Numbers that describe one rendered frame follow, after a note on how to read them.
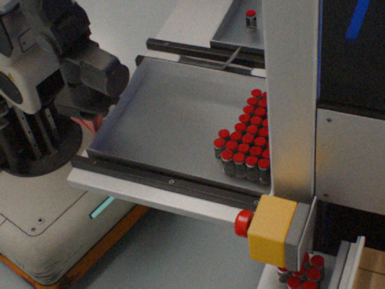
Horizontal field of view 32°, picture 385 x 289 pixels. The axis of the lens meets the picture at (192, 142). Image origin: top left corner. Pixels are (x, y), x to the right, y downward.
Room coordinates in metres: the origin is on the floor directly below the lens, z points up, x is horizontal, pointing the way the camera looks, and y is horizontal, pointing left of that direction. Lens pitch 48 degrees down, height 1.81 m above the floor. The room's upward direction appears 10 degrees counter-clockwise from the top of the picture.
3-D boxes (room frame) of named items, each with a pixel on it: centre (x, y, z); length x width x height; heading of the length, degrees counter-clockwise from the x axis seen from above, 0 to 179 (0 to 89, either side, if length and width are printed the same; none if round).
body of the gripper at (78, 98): (0.89, 0.17, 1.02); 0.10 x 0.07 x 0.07; 60
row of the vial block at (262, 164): (0.79, -0.15, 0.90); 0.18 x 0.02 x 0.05; 150
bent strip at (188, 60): (1.04, -0.06, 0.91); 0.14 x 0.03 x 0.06; 61
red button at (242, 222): (0.56, -0.06, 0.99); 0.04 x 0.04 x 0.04; 61
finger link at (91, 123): (0.90, 0.18, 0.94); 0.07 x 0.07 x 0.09; 60
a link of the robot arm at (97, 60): (0.87, 0.14, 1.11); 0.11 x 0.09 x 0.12; 46
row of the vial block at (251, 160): (0.80, -0.13, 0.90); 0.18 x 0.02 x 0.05; 150
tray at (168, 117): (0.87, -0.02, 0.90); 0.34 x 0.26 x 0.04; 60
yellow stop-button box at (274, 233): (0.54, -0.10, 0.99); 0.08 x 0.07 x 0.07; 61
